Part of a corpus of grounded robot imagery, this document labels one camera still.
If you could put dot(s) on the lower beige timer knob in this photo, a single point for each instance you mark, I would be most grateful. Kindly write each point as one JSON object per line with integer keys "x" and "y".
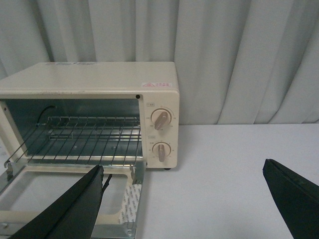
{"x": 161, "y": 150}

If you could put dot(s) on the red warning sticker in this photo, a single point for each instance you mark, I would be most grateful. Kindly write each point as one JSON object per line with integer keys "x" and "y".
{"x": 157, "y": 84}

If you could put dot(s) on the white pleated curtain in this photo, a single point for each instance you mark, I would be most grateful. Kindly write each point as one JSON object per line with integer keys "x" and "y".
{"x": 238, "y": 61}

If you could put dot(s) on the cream glass oven door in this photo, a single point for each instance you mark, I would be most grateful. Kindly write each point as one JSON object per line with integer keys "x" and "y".
{"x": 27, "y": 190}

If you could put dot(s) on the cream Toshiba toaster oven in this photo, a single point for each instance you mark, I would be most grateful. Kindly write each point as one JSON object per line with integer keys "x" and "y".
{"x": 108, "y": 88}

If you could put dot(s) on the metal wire oven rack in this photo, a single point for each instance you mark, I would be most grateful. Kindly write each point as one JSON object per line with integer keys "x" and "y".
{"x": 81, "y": 140}

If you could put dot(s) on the upper beige temperature knob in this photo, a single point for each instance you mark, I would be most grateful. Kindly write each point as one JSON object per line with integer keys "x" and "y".
{"x": 160, "y": 118}

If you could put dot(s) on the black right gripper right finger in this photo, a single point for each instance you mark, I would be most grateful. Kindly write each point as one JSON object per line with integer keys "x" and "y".
{"x": 296, "y": 198}

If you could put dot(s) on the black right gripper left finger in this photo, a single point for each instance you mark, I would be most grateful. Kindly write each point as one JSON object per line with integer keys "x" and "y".
{"x": 71, "y": 216}

